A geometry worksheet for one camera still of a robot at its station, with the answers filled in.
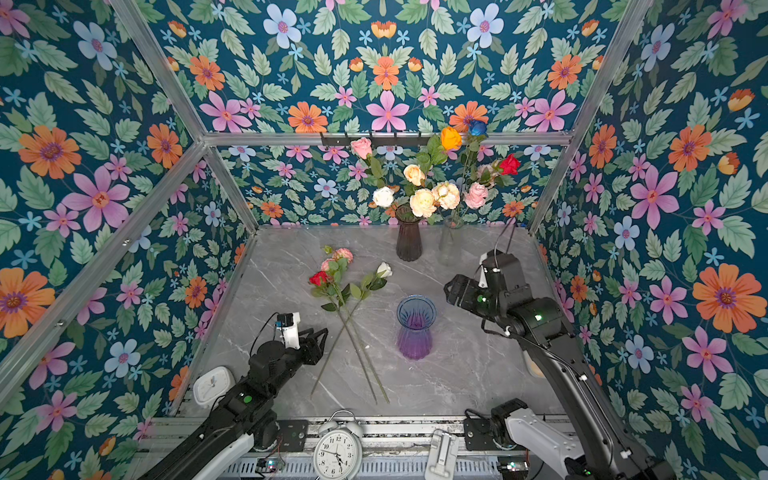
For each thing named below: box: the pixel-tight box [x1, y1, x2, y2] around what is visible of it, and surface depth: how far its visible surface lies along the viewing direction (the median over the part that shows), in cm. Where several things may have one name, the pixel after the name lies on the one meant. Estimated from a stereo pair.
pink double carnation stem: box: [456, 164, 495, 225], surface depth 86 cm
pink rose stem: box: [350, 137, 388, 188], surface depth 86 cm
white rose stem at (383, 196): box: [372, 186, 395, 208], surface depth 72 cm
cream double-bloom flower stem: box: [410, 181, 461, 226], surface depth 78 cm
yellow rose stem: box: [413, 127, 463, 207], surface depth 88 cm
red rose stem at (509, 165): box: [459, 154, 521, 223], surface depth 86 cm
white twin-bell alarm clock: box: [312, 409, 363, 480], surface depth 69 cm
